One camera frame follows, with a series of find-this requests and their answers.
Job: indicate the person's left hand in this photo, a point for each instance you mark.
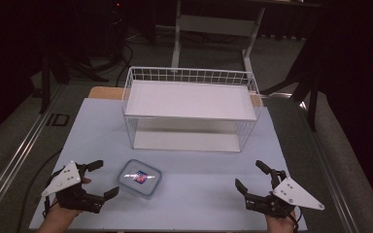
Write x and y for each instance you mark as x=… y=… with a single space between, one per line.
x=58 y=220

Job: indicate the person's right hand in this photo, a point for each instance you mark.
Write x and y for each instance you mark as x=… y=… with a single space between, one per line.
x=281 y=225

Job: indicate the black metal stand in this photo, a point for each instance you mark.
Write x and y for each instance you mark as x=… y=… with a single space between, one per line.
x=312 y=106

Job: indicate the light blue table mat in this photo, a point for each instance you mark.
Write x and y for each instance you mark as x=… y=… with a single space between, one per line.
x=191 y=197

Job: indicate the metal floor rail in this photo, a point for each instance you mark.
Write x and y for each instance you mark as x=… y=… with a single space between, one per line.
x=333 y=184
x=13 y=161

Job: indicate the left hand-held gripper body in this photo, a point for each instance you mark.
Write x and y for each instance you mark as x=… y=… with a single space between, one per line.
x=65 y=181

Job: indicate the clear plastic food container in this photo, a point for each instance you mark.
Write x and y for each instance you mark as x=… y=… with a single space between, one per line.
x=139 y=178

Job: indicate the white metal desk frame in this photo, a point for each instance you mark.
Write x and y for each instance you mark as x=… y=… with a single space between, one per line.
x=213 y=25

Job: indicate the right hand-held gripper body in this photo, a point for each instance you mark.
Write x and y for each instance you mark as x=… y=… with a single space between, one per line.
x=291 y=194

